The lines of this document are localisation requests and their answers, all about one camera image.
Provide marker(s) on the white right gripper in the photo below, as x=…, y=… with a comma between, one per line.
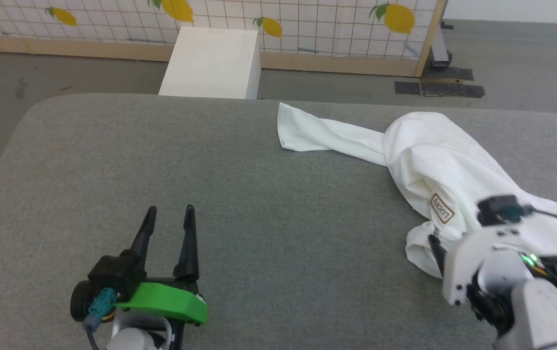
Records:
x=468, y=257

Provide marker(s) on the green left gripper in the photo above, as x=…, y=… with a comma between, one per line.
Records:
x=171, y=301

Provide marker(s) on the white garment with brown label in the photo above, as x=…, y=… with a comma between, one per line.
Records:
x=434, y=155

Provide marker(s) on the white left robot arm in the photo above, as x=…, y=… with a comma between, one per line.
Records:
x=132, y=338

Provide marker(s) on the black floor tape patch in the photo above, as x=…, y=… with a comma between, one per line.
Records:
x=453, y=90
x=407, y=88
x=448, y=74

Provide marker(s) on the white rectangular box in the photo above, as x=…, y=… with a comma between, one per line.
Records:
x=212, y=63

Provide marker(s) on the grey metal stand leg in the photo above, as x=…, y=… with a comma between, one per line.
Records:
x=440, y=51

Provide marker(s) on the lemon pattern partition panel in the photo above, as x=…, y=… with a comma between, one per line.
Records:
x=307, y=34

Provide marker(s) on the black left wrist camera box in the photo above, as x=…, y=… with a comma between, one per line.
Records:
x=113, y=277

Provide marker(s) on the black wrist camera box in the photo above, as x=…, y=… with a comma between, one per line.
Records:
x=499, y=209
x=113, y=277

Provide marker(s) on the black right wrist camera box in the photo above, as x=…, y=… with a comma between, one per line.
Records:
x=499, y=209

